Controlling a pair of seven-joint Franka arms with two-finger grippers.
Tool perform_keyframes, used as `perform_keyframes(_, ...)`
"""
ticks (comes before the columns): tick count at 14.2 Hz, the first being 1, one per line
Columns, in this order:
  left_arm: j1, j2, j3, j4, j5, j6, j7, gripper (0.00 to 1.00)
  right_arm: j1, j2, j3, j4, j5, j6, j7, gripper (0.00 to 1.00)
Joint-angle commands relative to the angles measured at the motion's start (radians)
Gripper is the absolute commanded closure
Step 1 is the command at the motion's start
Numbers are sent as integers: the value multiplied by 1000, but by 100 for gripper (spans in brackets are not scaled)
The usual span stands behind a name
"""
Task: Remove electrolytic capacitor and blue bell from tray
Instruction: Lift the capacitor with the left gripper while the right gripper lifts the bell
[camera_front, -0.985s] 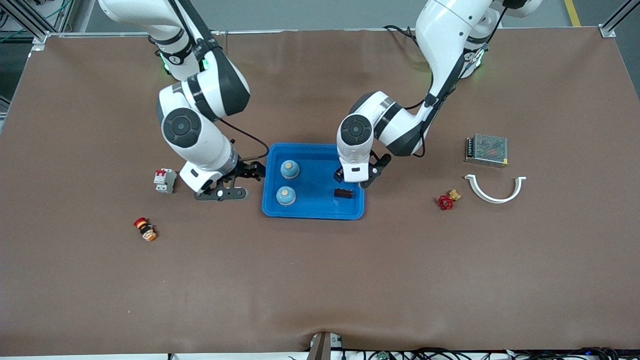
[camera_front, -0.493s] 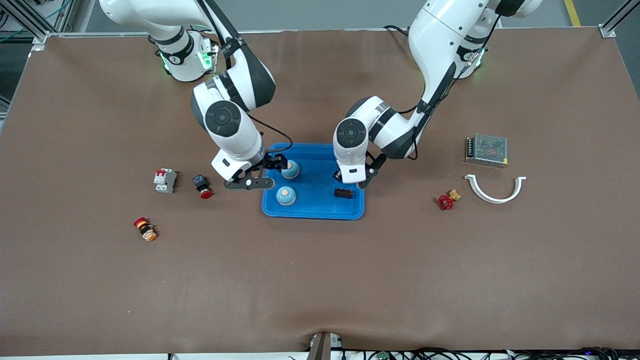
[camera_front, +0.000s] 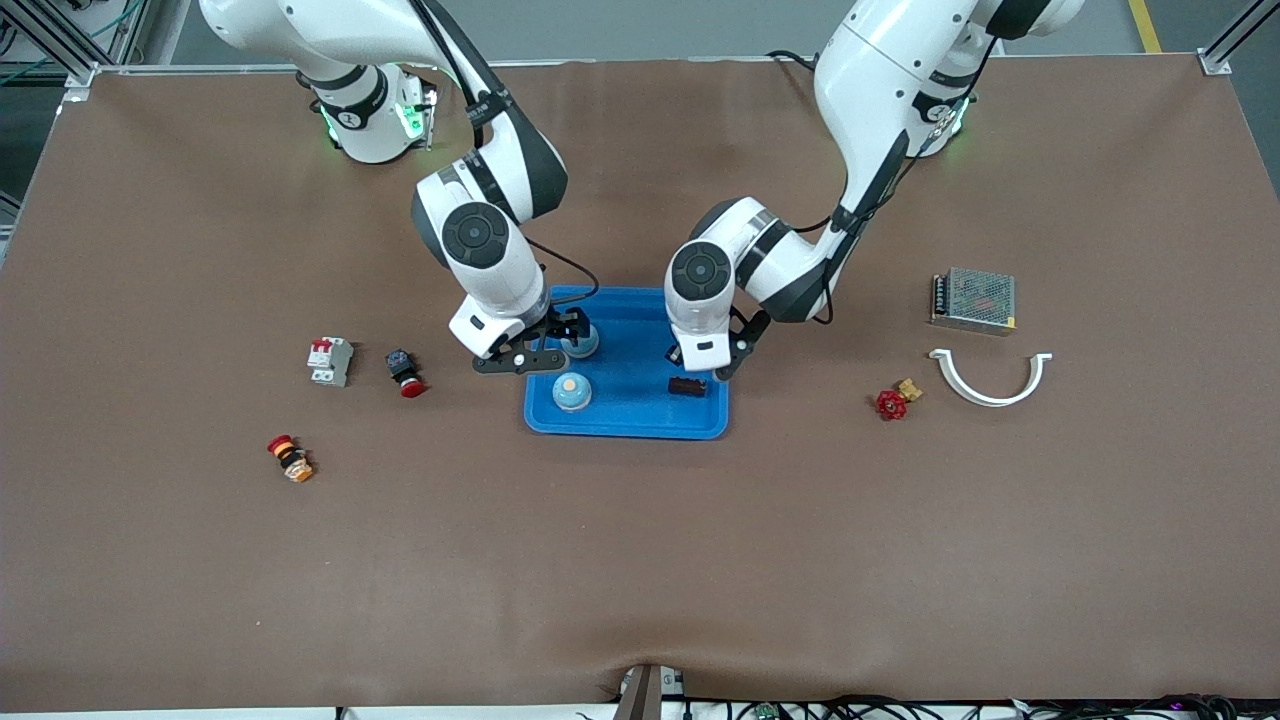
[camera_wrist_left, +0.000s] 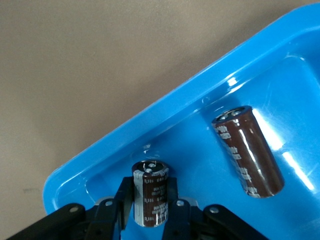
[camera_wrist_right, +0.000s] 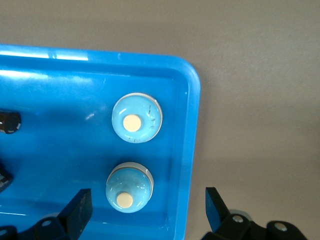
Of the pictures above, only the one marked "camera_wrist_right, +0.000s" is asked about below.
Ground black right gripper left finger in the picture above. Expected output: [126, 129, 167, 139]
[33, 188, 93, 240]

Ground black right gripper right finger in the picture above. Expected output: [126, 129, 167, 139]
[201, 186, 267, 240]

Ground dark brown small block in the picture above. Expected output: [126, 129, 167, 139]
[0, 111, 22, 135]

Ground scratched light blue call bell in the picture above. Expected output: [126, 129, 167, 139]
[111, 92, 164, 144]

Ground blue plastic tray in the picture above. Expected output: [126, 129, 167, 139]
[0, 44, 201, 240]

